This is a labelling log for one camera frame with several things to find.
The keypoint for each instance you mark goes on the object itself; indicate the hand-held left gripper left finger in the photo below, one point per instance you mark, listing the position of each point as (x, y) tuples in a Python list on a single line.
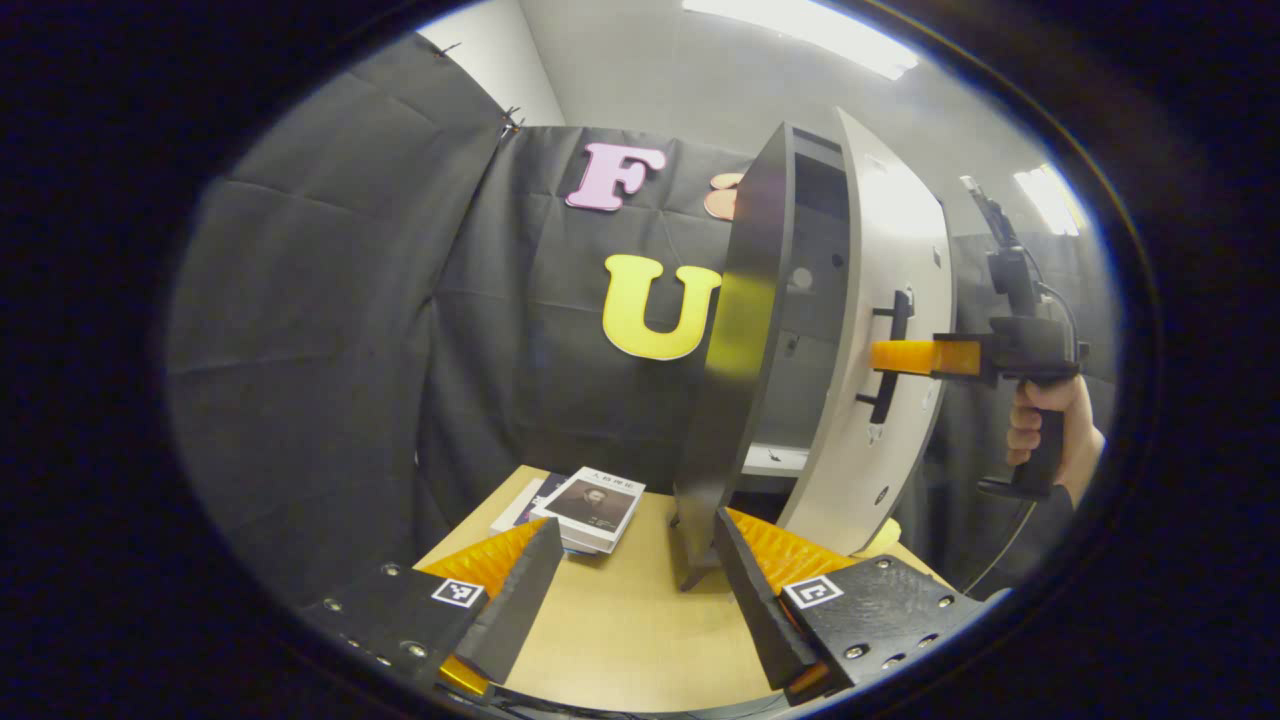
[(520, 610)]

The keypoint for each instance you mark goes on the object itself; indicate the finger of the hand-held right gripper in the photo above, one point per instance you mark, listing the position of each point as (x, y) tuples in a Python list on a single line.
[(905, 357)]

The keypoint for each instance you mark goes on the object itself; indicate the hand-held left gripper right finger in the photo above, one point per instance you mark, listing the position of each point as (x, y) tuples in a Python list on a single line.
[(760, 610)]

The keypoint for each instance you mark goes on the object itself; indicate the beige cabinet door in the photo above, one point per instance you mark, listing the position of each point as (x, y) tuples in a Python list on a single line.
[(900, 230)]

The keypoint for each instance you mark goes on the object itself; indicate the dark grey cabinet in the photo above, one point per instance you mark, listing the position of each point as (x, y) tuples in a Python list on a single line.
[(735, 400)]

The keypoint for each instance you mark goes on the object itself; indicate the white cabinet shelf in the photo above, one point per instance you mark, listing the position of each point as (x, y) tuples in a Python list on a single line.
[(775, 462)]

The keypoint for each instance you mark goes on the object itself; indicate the dark blue cover book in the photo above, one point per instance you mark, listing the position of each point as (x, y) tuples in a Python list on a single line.
[(520, 508)]

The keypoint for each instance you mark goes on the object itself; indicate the white book with portrait cover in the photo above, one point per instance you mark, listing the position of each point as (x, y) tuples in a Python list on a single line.
[(595, 505)]

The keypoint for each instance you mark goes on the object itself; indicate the small ceiling light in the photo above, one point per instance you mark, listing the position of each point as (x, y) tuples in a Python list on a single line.
[(1050, 198)]

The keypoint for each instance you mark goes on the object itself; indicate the black backdrop cloth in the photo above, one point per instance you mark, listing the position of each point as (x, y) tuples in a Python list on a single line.
[(330, 350)]

